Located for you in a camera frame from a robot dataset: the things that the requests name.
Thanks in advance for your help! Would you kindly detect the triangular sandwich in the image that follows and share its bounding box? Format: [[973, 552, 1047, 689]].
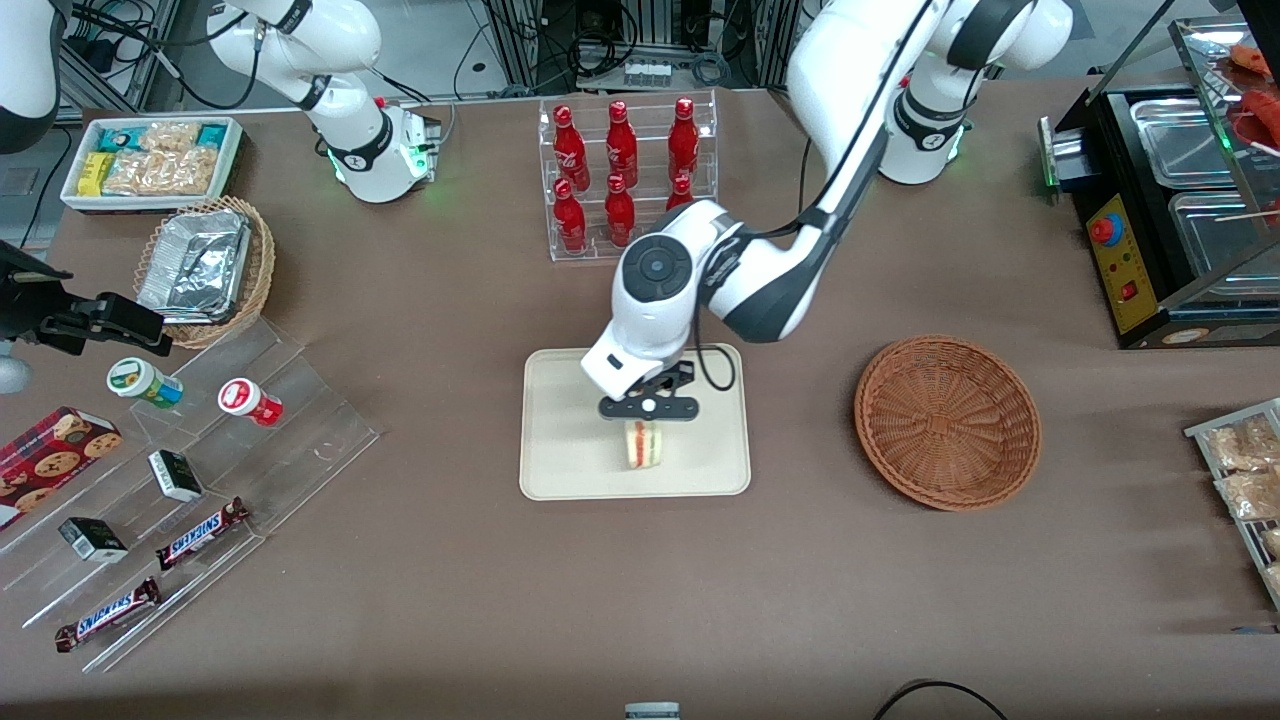
[[625, 420, 666, 471]]

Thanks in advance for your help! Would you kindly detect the clear acrylic stepped display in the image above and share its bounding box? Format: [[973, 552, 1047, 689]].
[[0, 318, 384, 674]]

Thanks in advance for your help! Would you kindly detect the red lid cup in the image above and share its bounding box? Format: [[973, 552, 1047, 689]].
[[218, 378, 284, 429]]

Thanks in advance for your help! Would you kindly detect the red cookie box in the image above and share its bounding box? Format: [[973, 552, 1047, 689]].
[[0, 406, 124, 532]]

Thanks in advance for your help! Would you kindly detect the tray of wrapped snacks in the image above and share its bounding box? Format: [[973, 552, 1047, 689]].
[[1184, 398, 1280, 612]]

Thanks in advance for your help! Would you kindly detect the green lid cup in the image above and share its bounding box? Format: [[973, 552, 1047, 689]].
[[107, 357, 186, 411]]

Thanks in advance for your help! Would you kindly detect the large clear cracker bag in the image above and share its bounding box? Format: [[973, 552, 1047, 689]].
[[103, 147, 220, 198]]

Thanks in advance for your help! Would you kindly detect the red sausage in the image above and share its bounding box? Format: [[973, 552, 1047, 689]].
[[1240, 87, 1280, 151]]

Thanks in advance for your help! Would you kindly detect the round brown wicker basket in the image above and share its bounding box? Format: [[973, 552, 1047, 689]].
[[854, 334, 1043, 513]]

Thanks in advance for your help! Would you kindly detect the steel warmer pan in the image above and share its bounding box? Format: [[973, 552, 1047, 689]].
[[1167, 189, 1280, 283], [1129, 97, 1263, 190]]

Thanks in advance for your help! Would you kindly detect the white snack bin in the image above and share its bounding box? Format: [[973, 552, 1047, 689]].
[[60, 116, 245, 216]]

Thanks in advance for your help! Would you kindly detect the small dark green box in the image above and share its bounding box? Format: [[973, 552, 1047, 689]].
[[58, 517, 130, 564], [148, 450, 204, 504]]

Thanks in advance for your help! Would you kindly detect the black food warmer machine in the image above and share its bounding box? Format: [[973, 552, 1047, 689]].
[[1038, 15, 1280, 351]]

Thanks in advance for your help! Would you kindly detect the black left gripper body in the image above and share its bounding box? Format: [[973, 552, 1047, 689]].
[[597, 361, 701, 425]]

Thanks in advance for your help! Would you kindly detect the black cable loop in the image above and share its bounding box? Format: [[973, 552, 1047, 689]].
[[872, 679, 1012, 720]]

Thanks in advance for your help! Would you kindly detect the beige rectangular tray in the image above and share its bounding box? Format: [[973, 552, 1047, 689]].
[[519, 343, 752, 501]]

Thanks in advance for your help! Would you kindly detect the aluminium foil container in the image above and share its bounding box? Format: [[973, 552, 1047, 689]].
[[137, 210, 252, 326]]

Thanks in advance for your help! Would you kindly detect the Snickers chocolate bar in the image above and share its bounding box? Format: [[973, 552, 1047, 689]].
[[156, 497, 251, 572], [55, 577, 163, 654]]

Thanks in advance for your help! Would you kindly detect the clear acrylic bottle rack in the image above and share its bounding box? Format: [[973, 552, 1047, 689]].
[[538, 88, 719, 264]]

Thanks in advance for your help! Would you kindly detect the small clear cracker bag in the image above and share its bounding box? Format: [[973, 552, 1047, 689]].
[[140, 121, 202, 154]]

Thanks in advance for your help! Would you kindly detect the light wicker basket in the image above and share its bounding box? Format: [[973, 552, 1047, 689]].
[[133, 196, 277, 350]]

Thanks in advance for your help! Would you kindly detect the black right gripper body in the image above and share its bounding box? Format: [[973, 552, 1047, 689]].
[[0, 240, 73, 346]]

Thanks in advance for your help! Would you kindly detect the clear fried snack bag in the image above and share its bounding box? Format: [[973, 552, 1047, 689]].
[[1215, 468, 1280, 522], [1204, 414, 1280, 472]]

